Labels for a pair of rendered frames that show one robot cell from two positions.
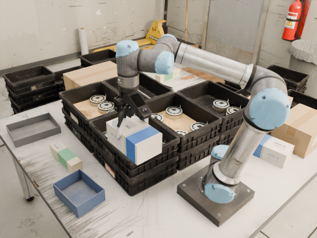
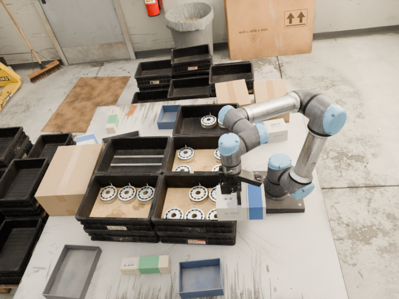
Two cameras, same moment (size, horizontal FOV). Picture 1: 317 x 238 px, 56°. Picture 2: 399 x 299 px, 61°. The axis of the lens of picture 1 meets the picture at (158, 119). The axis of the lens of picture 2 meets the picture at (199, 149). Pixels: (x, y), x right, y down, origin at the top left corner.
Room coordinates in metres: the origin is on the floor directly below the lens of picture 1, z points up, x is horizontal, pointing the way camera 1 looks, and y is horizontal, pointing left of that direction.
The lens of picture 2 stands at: (0.35, 0.71, 2.26)
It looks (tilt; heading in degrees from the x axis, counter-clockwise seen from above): 44 degrees down; 323
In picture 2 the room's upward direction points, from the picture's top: 11 degrees counter-clockwise
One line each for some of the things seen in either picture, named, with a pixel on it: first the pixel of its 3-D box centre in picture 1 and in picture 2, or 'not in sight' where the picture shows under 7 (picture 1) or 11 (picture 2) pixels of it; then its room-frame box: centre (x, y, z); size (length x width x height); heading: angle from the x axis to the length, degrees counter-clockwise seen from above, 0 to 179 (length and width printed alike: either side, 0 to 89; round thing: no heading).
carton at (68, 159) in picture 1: (65, 157); (145, 264); (1.24, 0.50, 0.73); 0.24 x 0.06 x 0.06; 44
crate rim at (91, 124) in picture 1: (132, 131); (195, 197); (1.23, 0.13, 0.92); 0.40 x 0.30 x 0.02; 38
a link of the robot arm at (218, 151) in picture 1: (223, 162); (279, 168); (1.02, -0.29, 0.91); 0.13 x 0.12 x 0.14; 166
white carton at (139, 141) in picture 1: (133, 137); (240, 202); (0.94, 0.10, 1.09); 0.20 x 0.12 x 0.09; 42
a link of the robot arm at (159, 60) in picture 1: (157, 60); (249, 135); (0.95, 0.01, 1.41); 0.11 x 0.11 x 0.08; 76
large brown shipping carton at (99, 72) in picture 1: (99, 85); (77, 178); (1.98, 0.44, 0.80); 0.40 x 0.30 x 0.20; 133
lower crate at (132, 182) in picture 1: (133, 156); (199, 215); (1.23, 0.13, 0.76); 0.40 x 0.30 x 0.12; 38
